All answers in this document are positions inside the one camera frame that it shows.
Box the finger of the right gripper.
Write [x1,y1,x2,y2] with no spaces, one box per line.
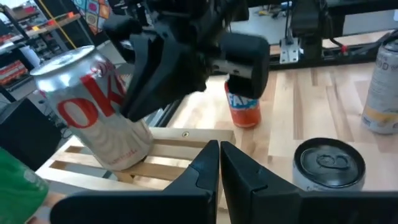
[103,14,144,63]
[119,30,271,123]

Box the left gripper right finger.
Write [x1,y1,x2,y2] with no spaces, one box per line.
[220,141,398,224]

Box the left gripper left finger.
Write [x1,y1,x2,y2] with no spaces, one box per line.
[50,139,220,224]

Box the silver Diet Coke can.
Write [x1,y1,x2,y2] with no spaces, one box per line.
[30,45,155,172]

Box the green Sprite can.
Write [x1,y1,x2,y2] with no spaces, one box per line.
[0,146,50,224]

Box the wooden slatted shelf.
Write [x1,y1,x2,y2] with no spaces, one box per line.
[27,126,236,224]

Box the colourful patterned panel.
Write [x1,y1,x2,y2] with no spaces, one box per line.
[72,0,112,35]

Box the orange-red Fanta can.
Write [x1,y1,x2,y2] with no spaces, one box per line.
[223,80,262,129]

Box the storage rack with red boxes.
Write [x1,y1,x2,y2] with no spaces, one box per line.
[0,6,83,94]

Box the black equipment case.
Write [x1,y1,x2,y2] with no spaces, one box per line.
[0,98,63,171]

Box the silver angle bracket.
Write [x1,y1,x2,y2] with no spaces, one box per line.
[279,37,302,65]

